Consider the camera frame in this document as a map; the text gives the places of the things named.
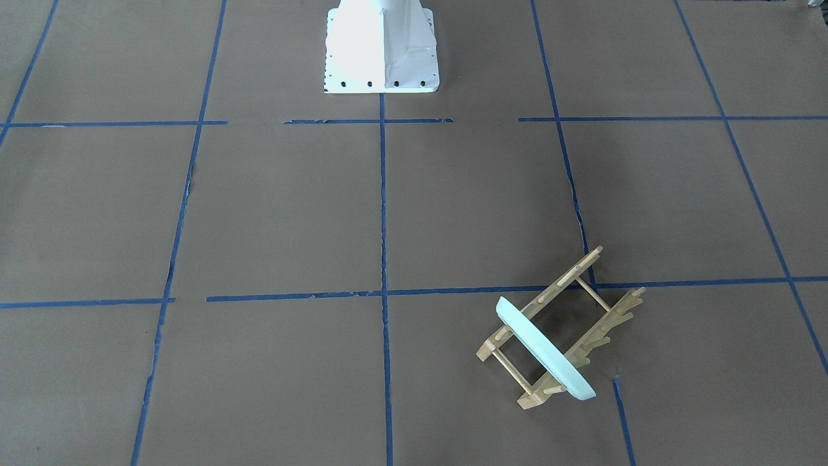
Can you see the wooden dish rack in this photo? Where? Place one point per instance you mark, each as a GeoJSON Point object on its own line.
{"type": "Point", "coordinates": [571, 314]}

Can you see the light green plate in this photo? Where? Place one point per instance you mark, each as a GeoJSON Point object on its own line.
{"type": "Point", "coordinates": [544, 350]}

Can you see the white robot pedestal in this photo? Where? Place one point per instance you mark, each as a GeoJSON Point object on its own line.
{"type": "Point", "coordinates": [374, 47]}

